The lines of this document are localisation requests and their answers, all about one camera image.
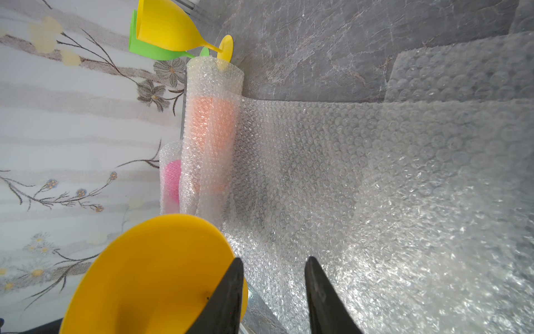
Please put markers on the amber glass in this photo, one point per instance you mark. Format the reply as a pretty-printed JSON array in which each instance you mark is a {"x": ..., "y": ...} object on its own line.
[{"x": 155, "y": 278}]

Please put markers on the pink glass in bubble wrap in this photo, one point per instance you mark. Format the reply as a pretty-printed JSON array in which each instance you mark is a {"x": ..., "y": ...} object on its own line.
[{"x": 170, "y": 170}]

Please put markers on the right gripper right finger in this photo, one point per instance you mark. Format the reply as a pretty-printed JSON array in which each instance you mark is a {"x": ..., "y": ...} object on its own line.
[{"x": 327, "y": 312}]

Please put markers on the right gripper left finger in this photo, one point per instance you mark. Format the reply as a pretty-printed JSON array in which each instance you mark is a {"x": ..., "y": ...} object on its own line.
[{"x": 222, "y": 314}]

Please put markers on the yellow glass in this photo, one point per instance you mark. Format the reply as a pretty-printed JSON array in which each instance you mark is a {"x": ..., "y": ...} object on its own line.
[{"x": 224, "y": 50}]

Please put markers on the green plastic wine glass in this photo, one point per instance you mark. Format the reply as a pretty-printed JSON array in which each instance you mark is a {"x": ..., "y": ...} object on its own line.
[{"x": 164, "y": 36}]

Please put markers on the clear bubble wrap sheet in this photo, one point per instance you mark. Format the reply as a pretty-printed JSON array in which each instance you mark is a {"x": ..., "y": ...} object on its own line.
[
  {"x": 497, "y": 68},
  {"x": 420, "y": 213}
]

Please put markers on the orange glass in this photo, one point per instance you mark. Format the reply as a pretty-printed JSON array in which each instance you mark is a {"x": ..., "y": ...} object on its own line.
[{"x": 213, "y": 101}]

